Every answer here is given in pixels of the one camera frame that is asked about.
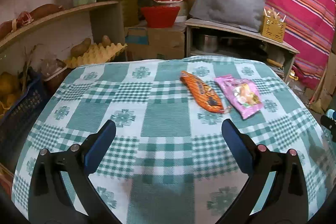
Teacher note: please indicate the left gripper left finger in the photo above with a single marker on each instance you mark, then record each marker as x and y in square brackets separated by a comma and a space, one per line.
[49, 201]

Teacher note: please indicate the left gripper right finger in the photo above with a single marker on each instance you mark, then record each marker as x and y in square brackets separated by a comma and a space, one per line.
[275, 191]

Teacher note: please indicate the broom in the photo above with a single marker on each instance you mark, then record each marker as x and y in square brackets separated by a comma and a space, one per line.
[315, 102]

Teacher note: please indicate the dark blue plastic crate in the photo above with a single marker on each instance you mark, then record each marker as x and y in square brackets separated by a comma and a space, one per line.
[18, 121]

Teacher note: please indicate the pink snack packet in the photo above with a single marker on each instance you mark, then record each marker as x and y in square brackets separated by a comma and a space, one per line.
[242, 94]

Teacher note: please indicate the yellow utensil holder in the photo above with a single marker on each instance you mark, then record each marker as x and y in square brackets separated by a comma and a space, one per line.
[273, 25]

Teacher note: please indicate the green checkered tablecloth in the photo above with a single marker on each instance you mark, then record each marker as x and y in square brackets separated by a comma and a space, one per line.
[169, 162]

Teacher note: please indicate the orange snack wrapper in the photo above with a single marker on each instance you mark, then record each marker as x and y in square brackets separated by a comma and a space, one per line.
[204, 95]

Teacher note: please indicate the low wooden shelf unit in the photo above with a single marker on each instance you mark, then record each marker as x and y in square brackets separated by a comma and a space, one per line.
[209, 38]

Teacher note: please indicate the brown potato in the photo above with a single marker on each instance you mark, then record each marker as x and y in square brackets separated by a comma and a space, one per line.
[81, 48]

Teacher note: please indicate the yellow egg tray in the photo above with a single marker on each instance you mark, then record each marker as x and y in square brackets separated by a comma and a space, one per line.
[96, 54]

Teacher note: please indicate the grey fabric cover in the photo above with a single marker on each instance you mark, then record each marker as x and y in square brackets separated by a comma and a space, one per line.
[244, 14]

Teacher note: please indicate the cardboard box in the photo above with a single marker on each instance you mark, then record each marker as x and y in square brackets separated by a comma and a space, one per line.
[155, 43]

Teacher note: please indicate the red plastic basket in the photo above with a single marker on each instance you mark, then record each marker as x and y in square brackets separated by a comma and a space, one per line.
[160, 16]

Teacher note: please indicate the wall wooden shelf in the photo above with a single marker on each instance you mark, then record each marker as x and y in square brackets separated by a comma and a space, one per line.
[52, 11]

